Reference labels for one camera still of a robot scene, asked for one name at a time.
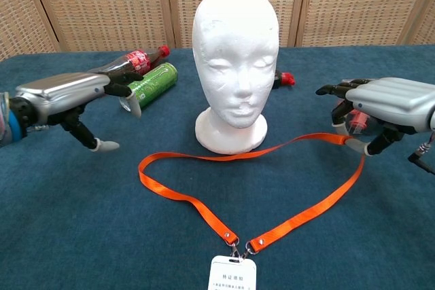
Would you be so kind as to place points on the clear box red items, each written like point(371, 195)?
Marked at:
point(360, 122)

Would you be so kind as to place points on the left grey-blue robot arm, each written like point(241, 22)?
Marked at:
point(10, 123)

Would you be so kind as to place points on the green drink can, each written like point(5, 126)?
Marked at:
point(156, 83)

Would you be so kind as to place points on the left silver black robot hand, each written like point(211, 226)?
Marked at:
point(68, 88)

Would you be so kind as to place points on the cola bottle red cap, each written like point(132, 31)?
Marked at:
point(137, 60)

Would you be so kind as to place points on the blue carpet table mat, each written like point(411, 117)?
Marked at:
point(85, 218)

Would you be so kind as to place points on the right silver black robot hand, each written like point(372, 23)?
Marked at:
point(394, 100)

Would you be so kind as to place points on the black bottle red cap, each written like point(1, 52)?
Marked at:
point(287, 79)

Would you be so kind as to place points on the white mannequin head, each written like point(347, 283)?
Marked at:
point(234, 49)

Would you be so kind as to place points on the white badge card holder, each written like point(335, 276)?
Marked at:
point(232, 274)

